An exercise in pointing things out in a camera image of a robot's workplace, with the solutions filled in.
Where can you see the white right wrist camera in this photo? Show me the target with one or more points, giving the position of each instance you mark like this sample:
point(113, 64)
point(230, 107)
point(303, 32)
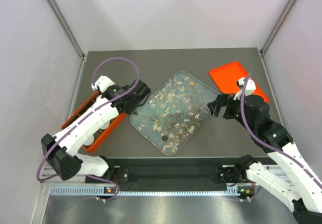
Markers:
point(250, 88)

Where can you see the orange box lid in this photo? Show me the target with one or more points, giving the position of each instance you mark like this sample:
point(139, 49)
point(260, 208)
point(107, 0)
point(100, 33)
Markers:
point(227, 75)

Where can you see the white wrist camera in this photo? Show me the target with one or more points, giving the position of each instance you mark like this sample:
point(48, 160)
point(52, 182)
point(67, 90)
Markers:
point(101, 84)
point(250, 88)

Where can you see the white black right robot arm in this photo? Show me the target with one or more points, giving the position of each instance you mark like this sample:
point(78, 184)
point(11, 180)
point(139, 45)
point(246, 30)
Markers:
point(302, 193)

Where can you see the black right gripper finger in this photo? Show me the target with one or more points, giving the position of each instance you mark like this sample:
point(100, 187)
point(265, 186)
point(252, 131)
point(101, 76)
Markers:
point(214, 108)
point(224, 98)

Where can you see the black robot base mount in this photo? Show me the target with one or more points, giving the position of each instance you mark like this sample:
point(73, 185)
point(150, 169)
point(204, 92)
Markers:
point(156, 172)

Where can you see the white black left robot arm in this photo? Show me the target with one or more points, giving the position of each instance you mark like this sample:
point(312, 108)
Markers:
point(61, 150)

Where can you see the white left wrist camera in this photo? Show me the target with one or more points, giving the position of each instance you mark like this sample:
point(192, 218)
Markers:
point(101, 84)

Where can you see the white paper cup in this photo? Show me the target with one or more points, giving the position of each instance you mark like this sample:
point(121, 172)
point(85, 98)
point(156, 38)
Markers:
point(105, 126)
point(89, 141)

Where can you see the grey slotted cable duct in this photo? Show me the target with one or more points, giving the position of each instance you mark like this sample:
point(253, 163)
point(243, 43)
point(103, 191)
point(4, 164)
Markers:
point(110, 191)

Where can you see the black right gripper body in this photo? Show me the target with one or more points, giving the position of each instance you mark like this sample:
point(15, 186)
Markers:
point(233, 110)

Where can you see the blossom pattern serving tray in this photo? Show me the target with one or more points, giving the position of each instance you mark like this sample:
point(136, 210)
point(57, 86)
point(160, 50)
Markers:
point(176, 110)

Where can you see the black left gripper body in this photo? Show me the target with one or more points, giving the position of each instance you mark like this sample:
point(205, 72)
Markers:
point(134, 108)

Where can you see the orange chocolate box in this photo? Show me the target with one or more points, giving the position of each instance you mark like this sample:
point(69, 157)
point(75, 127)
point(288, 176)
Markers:
point(100, 135)

